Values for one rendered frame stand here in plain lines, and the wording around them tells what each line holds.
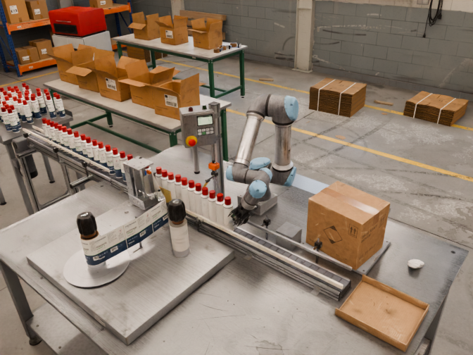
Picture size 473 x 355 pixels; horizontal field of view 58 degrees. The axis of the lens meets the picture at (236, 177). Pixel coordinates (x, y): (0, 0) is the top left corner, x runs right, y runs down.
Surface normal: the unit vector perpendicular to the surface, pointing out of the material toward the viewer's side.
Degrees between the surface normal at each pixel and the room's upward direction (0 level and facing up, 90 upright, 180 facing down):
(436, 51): 90
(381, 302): 0
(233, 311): 0
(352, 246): 90
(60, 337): 1
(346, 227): 90
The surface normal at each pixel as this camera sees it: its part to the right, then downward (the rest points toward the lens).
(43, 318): -0.03, -0.87
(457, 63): -0.64, 0.40
